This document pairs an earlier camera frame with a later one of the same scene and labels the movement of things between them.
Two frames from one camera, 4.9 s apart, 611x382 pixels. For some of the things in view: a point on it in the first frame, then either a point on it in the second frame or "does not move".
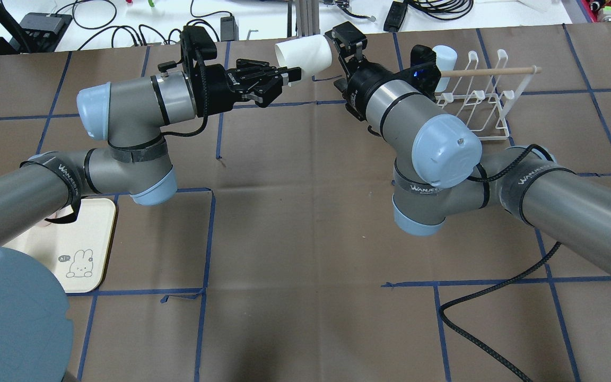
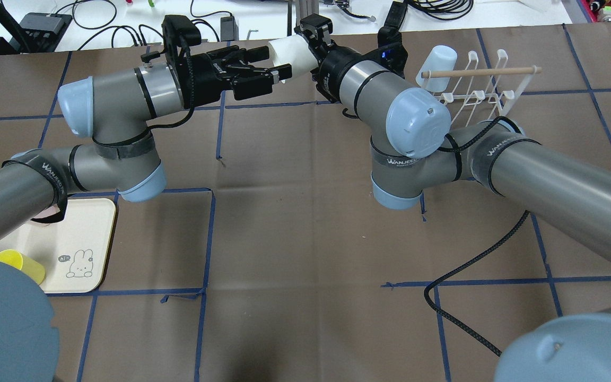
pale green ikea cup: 312,53 does not move
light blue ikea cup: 446,56 does not move
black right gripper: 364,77 -> 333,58
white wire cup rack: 480,97 does not move
